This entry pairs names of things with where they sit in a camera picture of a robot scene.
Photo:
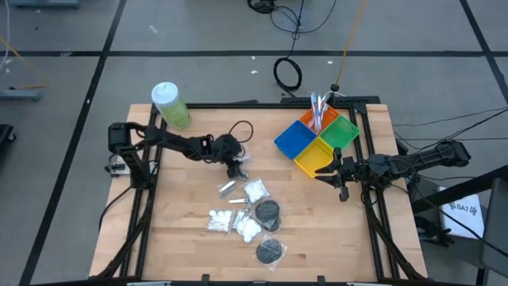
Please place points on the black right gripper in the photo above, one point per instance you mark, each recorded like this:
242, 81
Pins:
349, 171

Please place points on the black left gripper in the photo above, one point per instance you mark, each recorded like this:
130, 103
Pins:
226, 149

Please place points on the white cotton vanity pack bag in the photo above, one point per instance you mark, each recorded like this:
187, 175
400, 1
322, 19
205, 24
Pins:
220, 217
256, 190
248, 229

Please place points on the black sponge disc bag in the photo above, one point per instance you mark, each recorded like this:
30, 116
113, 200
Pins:
270, 251
274, 226
266, 210

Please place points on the red white toothbrush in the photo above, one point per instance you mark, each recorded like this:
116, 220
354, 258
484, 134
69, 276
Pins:
320, 117

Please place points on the white blue toothbrush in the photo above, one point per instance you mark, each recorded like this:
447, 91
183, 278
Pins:
325, 104

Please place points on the teal white toothbrush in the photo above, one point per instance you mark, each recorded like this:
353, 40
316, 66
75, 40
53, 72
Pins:
314, 101

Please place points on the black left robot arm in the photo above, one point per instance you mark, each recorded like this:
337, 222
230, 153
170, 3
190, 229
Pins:
174, 141

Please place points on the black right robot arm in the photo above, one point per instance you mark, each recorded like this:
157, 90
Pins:
428, 157

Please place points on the yellow plastic basket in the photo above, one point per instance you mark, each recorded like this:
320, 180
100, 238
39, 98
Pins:
313, 157

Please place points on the green plastic basket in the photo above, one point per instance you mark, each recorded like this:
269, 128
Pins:
339, 133

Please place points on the blue plastic basket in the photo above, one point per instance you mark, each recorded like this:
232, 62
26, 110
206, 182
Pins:
295, 139

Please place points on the orange plastic basket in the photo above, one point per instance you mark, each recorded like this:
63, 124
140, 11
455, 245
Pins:
308, 118

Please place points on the green wipes canister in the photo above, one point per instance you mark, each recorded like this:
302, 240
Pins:
174, 111

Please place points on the black knob stand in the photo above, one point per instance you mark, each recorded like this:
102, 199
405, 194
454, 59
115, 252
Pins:
335, 87

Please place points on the black stand foot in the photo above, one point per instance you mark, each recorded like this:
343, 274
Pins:
434, 234

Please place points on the black diagonal bar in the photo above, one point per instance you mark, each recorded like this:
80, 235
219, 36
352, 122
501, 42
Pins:
456, 192

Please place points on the white cardboard box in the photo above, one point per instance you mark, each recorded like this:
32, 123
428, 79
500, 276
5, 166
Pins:
464, 222

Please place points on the grey metal foot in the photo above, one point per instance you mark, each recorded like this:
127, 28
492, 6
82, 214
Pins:
43, 3
20, 95

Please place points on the black floor object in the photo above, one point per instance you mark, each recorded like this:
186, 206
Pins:
6, 133

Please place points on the black aluminium table frame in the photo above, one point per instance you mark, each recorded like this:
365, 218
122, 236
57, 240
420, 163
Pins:
278, 106

